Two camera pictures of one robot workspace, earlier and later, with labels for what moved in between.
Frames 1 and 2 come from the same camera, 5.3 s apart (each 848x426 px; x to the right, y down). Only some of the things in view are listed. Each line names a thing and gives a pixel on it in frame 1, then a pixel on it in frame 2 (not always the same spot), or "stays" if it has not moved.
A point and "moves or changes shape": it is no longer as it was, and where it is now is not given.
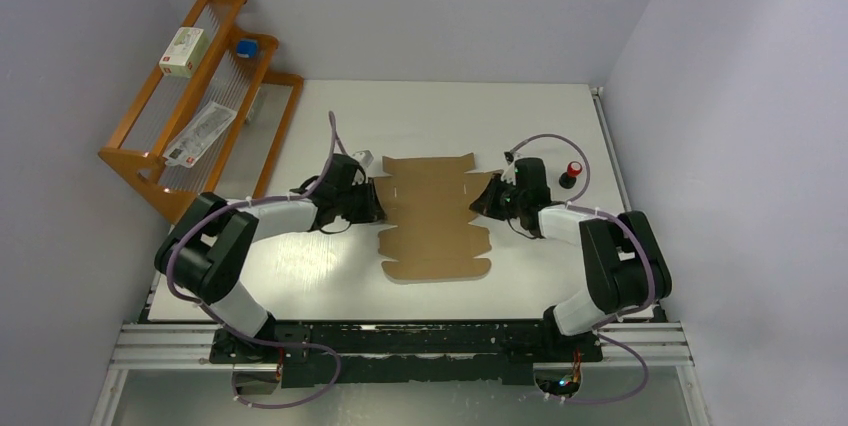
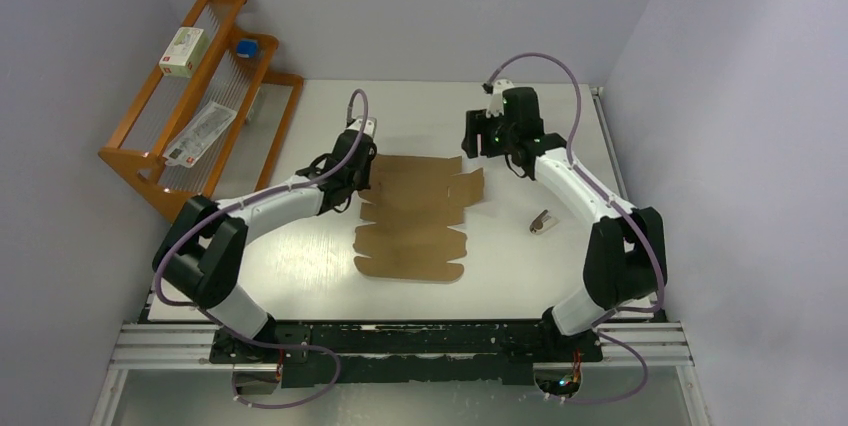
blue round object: [247, 47] stays
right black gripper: [485, 202] -> [472, 129]
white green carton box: [184, 52] stays
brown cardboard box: [431, 201] moves or changes shape
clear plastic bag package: [199, 135] stays
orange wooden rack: [211, 120] stays
